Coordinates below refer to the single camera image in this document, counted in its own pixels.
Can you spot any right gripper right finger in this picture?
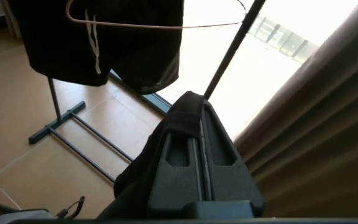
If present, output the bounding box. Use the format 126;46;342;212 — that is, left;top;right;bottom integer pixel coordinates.
200;99;265;218

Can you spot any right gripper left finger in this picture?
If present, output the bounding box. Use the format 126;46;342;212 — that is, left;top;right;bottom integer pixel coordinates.
147;133;203;219

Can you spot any black garment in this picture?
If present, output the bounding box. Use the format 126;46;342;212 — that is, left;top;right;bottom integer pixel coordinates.
96;90;205;219
7;0;185;95

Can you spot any pink clothes hanger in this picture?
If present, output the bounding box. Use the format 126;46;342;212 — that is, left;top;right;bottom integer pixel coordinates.
65;0;247;30

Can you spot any black clothes rack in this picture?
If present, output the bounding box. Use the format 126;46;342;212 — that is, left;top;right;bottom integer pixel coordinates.
28;0;267;184

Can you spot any brown curtain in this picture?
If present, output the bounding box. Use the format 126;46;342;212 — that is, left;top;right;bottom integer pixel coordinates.
233;0;358;218

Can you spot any window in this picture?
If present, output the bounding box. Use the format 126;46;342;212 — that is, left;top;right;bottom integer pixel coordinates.
109;0;358;141

